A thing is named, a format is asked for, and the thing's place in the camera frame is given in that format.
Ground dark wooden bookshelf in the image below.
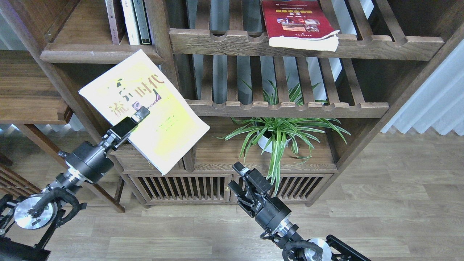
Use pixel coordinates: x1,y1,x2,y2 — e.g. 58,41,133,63
0,0,464,208

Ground white plant pot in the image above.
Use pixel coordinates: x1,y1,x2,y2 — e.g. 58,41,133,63
256,131,291,153

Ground white upright book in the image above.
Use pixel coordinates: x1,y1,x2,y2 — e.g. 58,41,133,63
121,0,141,46

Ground green spider plant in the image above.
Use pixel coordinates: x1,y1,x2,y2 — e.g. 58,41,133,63
215,74,351,196

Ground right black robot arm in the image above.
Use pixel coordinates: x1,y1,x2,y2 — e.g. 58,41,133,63
229,162,368,261

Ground wooden side table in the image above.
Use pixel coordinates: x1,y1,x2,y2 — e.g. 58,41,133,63
0,51,126,212

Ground dark green upright book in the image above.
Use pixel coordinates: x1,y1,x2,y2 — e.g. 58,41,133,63
132,0,152,46

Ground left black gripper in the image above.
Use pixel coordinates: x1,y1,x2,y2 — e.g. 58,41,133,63
58,106,150,185

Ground red book on top shelf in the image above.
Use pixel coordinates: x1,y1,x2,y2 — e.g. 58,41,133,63
261,0,339,52

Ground yellow green book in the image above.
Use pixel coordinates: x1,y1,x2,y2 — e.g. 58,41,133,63
79,50,210,175

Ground white curtain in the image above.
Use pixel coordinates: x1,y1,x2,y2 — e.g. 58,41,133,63
381,41,464,136

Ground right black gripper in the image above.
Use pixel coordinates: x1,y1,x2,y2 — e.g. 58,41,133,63
228,162,292,234

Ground slatted wooden bench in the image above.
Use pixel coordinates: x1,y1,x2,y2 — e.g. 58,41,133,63
0,154,41,196

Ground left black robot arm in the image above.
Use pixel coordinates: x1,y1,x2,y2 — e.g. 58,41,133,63
0,106,150,261

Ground maroon book white characters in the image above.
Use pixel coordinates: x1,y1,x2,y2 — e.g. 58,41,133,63
105,0,125,45

